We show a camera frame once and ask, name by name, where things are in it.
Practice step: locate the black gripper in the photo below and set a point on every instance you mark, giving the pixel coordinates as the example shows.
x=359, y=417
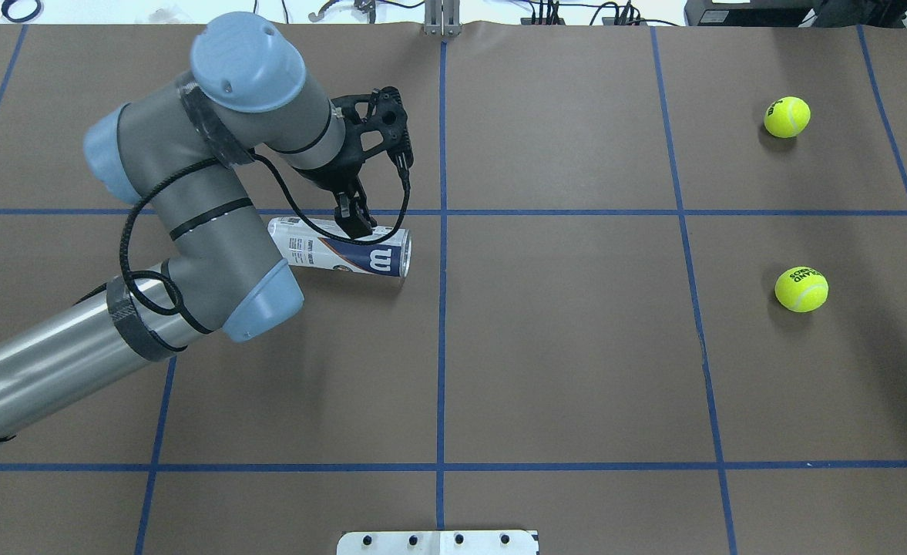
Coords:
x=332, y=179

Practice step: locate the clear tennis ball can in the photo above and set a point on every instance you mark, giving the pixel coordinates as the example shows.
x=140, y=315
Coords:
x=302, y=246

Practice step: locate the Roland Garros tennis ball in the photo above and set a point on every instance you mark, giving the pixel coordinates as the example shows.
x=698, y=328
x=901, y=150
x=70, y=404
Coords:
x=801, y=289

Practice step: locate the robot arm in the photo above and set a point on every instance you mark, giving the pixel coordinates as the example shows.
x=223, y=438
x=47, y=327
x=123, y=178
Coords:
x=194, y=255

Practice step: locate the Wilson tennis ball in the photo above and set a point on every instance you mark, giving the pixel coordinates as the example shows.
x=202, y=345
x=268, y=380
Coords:
x=786, y=117

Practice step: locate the brown paper table mat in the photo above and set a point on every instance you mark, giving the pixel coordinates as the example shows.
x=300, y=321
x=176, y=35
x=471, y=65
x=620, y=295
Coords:
x=588, y=343

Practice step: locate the aluminium frame post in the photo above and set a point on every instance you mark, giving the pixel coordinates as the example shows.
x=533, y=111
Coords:
x=442, y=18

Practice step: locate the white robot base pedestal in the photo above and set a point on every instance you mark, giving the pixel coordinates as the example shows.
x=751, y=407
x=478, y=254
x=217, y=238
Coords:
x=439, y=542

